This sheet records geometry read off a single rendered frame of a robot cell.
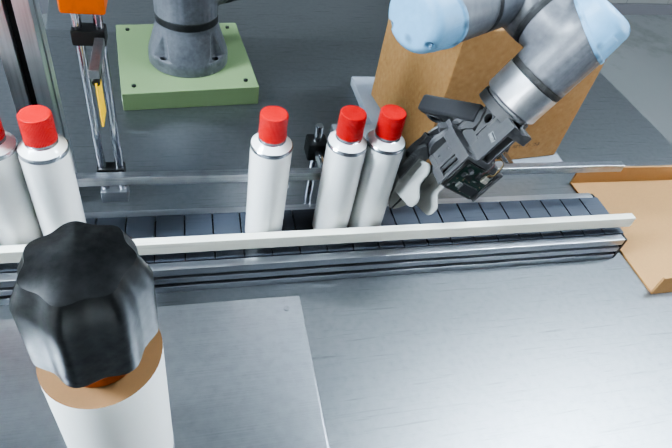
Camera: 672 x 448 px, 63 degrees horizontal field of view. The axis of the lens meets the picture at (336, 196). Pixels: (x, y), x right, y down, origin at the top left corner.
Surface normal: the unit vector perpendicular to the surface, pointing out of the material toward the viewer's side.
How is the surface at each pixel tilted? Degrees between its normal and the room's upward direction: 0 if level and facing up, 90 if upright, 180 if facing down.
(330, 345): 0
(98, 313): 70
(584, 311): 0
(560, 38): 65
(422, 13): 91
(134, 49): 1
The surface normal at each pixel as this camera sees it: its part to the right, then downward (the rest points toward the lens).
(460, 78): 0.32, 0.69
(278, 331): 0.15, -0.72
